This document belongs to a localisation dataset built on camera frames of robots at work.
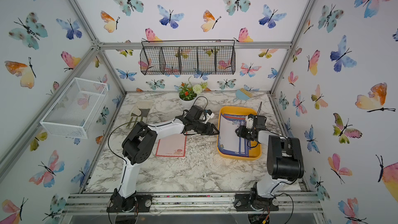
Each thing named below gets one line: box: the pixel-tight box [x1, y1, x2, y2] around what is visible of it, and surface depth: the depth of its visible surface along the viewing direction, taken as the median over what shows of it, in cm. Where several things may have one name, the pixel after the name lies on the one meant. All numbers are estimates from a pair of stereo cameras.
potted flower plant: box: [178, 76, 208, 108], surface depth 103 cm
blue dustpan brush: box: [232, 87, 253, 102], surface depth 121 cm
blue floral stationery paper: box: [217, 113, 252, 158], surface depth 96 cm
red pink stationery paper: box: [155, 131, 188, 158], surface depth 93 cm
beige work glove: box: [126, 100, 154, 129], surface depth 110 cm
